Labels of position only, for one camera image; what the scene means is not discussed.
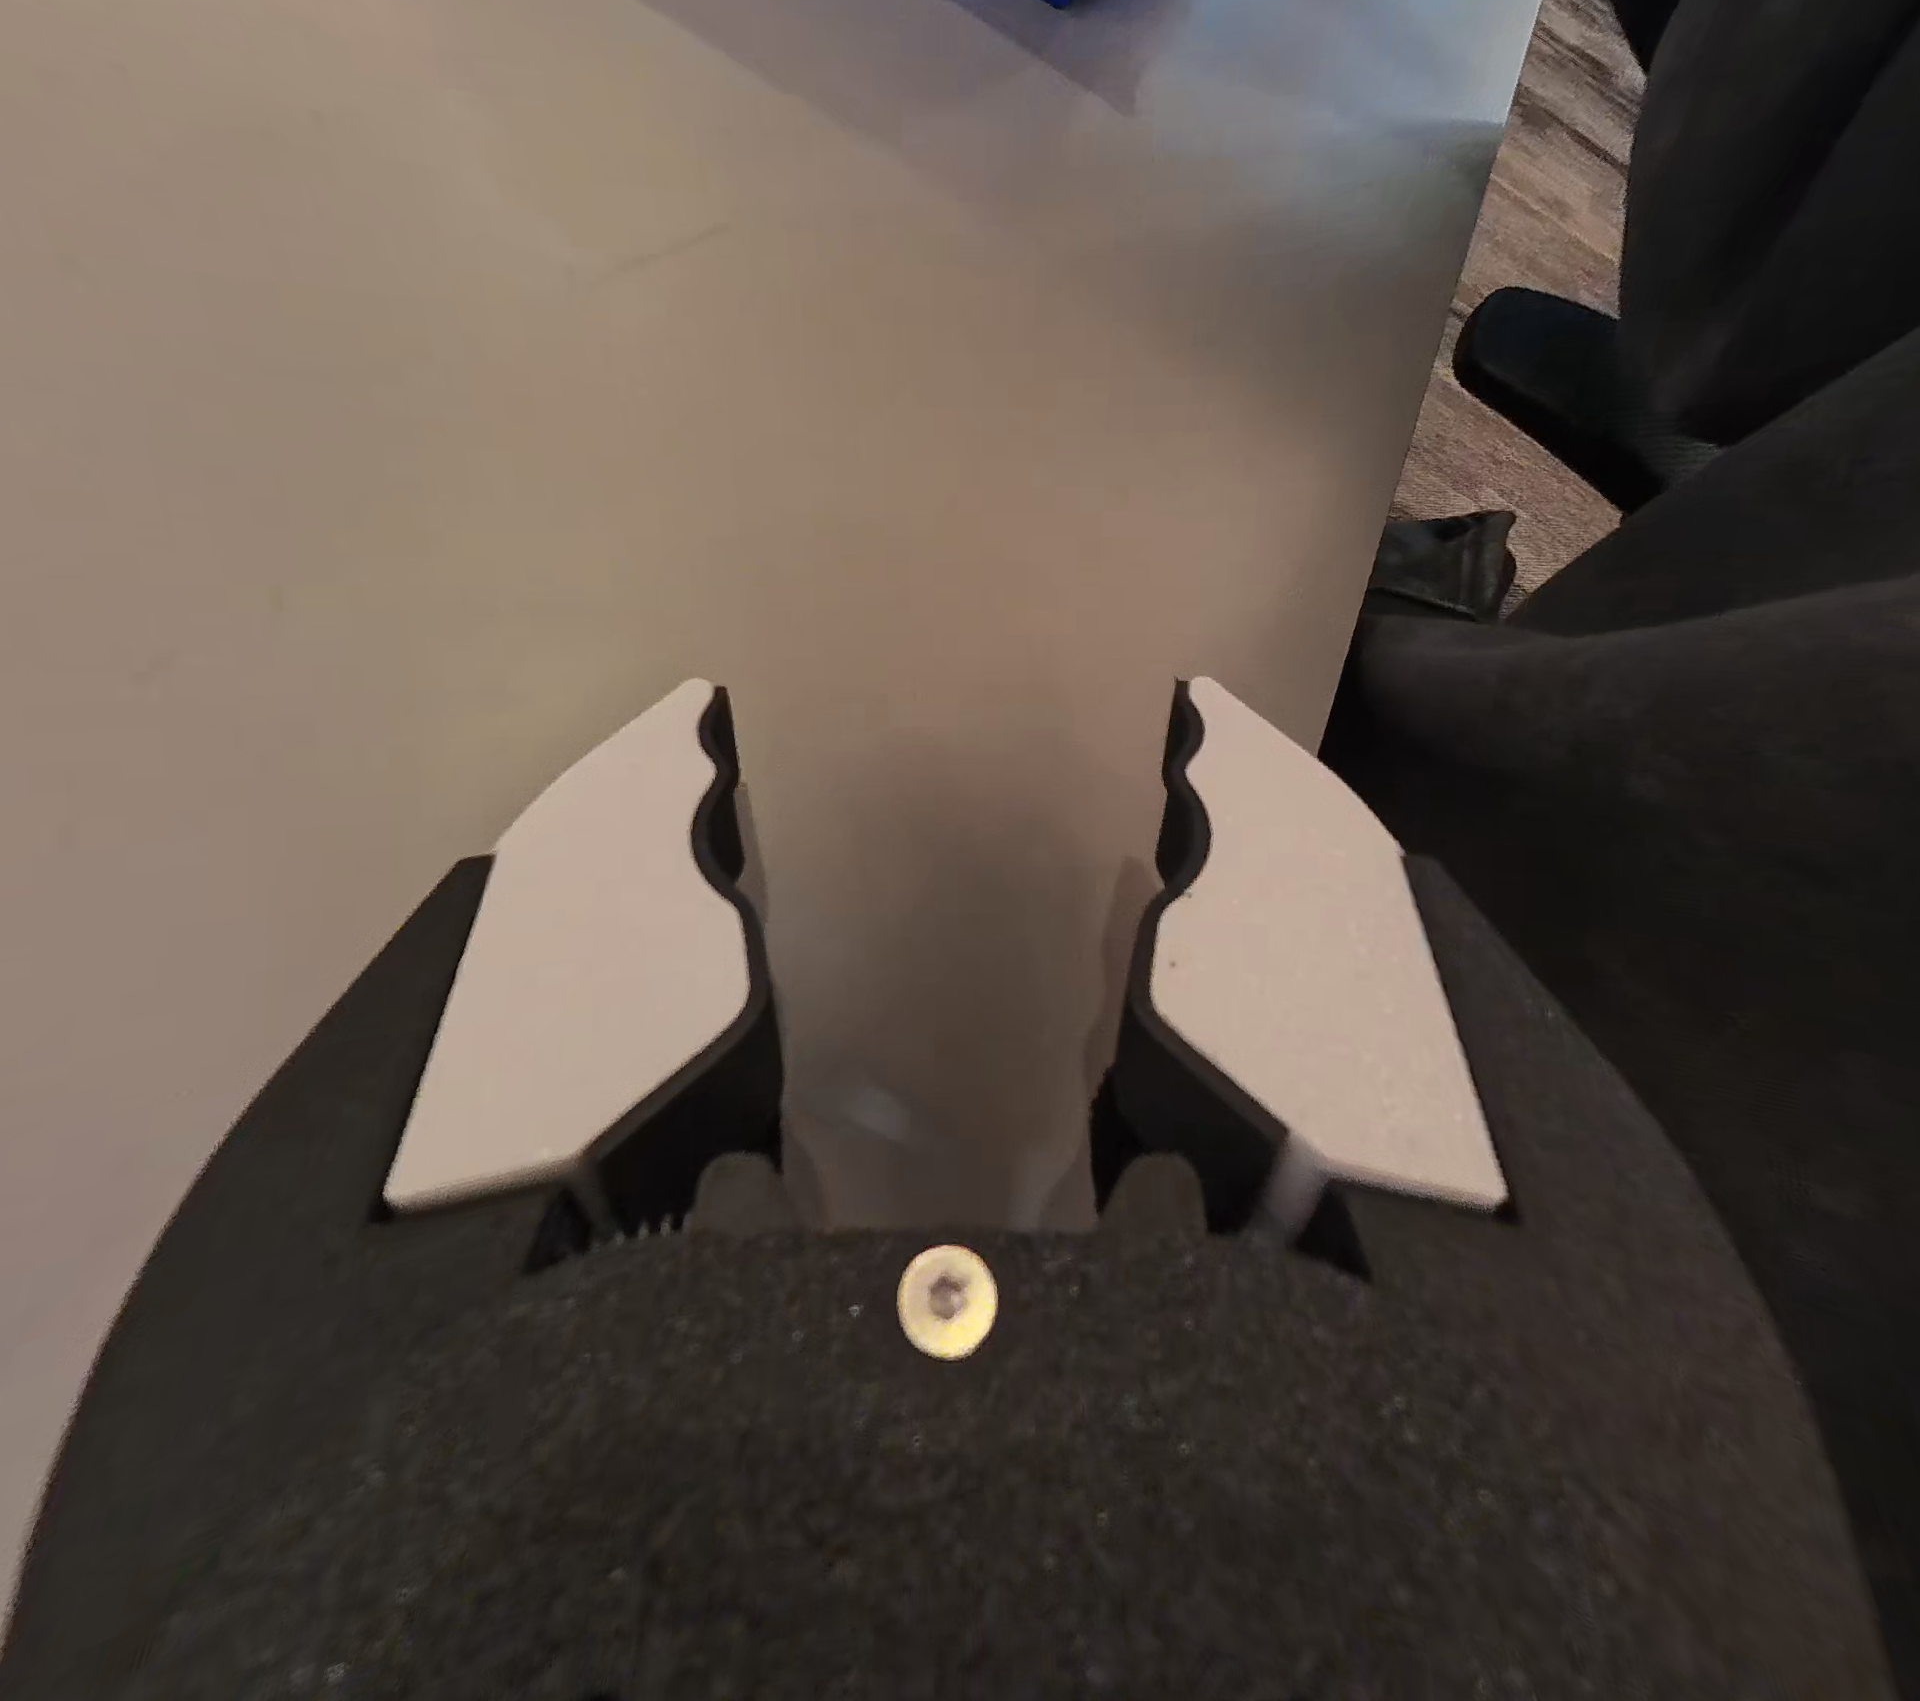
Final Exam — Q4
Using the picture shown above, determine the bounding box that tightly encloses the dark cloth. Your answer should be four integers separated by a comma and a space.
1372, 511, 1520, 614

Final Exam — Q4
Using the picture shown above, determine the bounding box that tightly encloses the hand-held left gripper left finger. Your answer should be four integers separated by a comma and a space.
382, 678, 787, 1238

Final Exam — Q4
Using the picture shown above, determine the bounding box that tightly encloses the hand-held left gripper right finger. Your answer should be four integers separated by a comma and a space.
1093, 674, 1513, 1244

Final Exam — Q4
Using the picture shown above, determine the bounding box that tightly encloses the black chair armrest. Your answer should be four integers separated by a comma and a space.
1455, 288, 1674, 503

